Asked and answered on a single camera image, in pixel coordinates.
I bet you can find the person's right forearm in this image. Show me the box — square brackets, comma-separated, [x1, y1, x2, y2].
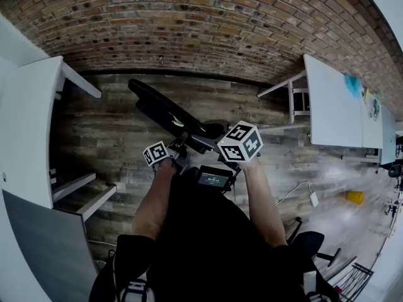
[242, 157, 288, 248]

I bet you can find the heap of small items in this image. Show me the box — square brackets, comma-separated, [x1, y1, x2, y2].
[366, 92, 382, 119]

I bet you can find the black office chair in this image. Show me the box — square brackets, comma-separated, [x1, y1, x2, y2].
[285, 217, 358, 279]

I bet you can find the black folding chair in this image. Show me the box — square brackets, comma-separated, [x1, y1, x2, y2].
[127, 79, 230, 154]

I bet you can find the person's black clothing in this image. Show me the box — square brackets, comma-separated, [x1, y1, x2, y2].
[89, 168, 341, 302]

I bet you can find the turquoise cloth on table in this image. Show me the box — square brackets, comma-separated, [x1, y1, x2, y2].
[343, 74, 363, 99]

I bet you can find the yellow cup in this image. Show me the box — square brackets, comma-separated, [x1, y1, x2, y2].
[346, 191, 365, 204]

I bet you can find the person's left forearm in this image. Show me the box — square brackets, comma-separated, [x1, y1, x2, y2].
[132, 160, 177, 242]

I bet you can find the grey buckled shoulder strap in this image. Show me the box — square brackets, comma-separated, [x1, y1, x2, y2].
[302, 271, 319, 302]

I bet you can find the white blue shoulder strap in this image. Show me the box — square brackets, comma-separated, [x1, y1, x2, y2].
[121, 278, 152, 302]

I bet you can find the white desk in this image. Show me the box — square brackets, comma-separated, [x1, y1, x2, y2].
[0, 55, 117, 223]

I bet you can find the narrow white table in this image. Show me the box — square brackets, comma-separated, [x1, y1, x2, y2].
[358, 88, 383, 163]

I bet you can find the large white table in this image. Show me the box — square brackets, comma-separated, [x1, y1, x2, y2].
[256, 53, 363, 149]

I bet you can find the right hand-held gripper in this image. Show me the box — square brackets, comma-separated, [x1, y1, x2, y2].
[190, 120, 264, 177]

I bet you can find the black chest display device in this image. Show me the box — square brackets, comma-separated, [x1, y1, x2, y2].
[196, 165, 237, 191]

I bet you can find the grey desk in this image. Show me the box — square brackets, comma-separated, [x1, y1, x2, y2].
[1, 189, 98, 302]

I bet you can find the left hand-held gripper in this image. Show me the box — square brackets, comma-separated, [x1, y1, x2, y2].
[143, 133, 190, 176]

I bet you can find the pale blue table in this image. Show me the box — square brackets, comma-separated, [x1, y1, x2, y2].
[379, 105, 398, 166]

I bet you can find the white adapter cable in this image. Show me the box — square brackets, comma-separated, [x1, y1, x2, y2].
[276, 182, 312, 206]

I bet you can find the black metal railing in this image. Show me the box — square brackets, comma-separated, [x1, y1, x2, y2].
[330, 262, 375, 302]

